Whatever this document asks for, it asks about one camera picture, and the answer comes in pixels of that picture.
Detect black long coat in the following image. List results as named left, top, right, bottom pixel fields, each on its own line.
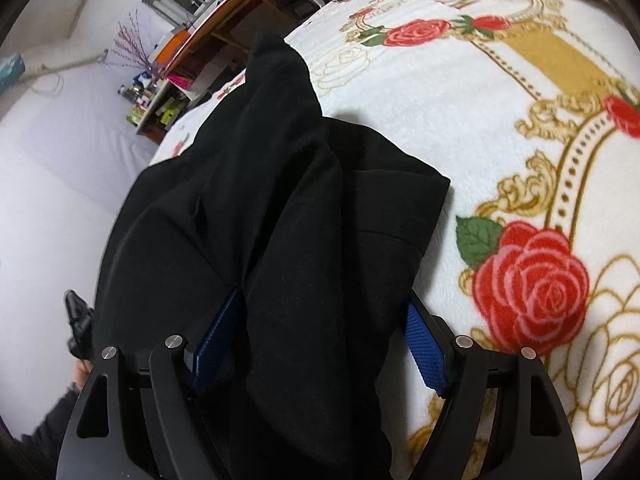
left=93, top=34, right=449, bottom=479

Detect left hand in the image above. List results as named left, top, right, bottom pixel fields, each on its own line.
left=74, top=360, right=93, bottom=390

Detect low wooden shelf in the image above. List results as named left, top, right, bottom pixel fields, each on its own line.
left=126, top=79, right=191, bottom=145

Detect pink blossom branches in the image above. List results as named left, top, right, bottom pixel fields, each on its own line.
left=104, top=10, right=162, bottom=78

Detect orange storage box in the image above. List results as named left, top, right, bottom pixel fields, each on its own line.
left=150, top=29, right=191, bottom=66

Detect wooden desk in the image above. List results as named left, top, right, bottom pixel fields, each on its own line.
left=164, top=0, right=324, bottom=98

